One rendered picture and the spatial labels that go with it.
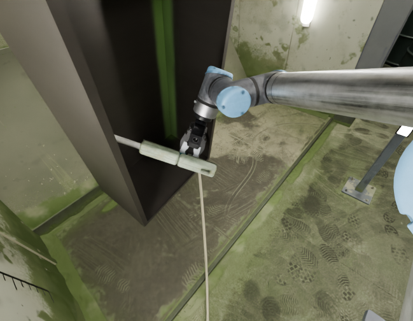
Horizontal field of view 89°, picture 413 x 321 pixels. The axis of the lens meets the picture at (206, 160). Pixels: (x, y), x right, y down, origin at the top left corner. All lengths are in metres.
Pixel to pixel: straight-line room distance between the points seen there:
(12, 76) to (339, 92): 1.94
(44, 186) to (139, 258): 0.88
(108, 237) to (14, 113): 1.07
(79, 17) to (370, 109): 0.84
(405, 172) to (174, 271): 1.43
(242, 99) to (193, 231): 1.18
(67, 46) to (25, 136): 1.50
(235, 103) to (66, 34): 0.41
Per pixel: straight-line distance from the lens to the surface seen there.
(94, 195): 2.01
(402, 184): 0.23
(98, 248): 1.80
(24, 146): 1.95
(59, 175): 1.94
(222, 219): 1.65
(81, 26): 0.92
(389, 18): 2.37
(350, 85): 0.46
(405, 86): 0.41
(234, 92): 0.62
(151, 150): 0.83
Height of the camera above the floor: 1.50
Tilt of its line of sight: 46 degrees down
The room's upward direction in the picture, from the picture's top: 6 degrees counter-clockwise
